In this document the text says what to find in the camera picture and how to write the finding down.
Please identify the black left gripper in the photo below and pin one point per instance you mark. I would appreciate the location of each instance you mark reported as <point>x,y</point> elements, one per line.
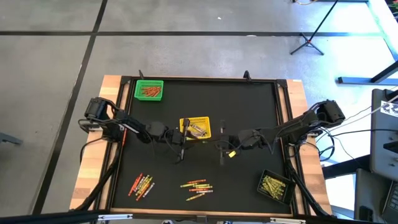
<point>175,137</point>

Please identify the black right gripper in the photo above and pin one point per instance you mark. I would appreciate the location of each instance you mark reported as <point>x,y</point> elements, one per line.
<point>230,143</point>

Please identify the yellow plastic basket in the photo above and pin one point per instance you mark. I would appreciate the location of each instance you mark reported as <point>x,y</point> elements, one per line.
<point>203,121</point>

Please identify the black plastic bin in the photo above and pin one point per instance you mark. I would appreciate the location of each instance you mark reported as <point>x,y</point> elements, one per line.
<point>290,199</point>

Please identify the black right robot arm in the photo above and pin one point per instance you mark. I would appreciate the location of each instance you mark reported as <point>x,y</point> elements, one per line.
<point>298,126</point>

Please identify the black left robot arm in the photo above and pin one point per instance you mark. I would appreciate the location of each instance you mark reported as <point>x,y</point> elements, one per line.
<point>133,124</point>

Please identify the yellow tape tag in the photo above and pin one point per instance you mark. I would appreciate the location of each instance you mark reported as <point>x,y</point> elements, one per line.
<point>232,154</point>

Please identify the green plastic basket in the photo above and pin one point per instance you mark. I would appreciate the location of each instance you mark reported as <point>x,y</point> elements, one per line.
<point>140,85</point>

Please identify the black tripod stand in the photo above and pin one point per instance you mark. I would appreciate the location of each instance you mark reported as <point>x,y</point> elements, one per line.
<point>307,41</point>

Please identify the blue black floor beam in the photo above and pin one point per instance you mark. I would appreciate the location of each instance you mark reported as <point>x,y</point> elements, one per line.
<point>357,80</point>

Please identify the grey equipment box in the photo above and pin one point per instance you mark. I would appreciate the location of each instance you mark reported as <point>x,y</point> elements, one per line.
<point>370,193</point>

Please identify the black rig bar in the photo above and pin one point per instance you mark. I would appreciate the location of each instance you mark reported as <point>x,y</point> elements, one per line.
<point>46,217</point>

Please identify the grey equipment case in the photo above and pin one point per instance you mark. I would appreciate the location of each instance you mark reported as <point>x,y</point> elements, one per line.
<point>381,140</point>

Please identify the grey floor object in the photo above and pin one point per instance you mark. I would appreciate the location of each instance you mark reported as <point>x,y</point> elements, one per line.
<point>11,139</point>

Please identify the black aluminium table frame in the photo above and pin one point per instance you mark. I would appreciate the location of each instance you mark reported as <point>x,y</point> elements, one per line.
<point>202,80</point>

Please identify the black clamp mount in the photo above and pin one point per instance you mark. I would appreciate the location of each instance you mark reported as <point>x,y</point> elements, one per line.
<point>247,75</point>

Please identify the silver metal bracket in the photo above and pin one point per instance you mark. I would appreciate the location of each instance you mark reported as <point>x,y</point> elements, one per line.
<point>115,217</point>
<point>287,221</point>

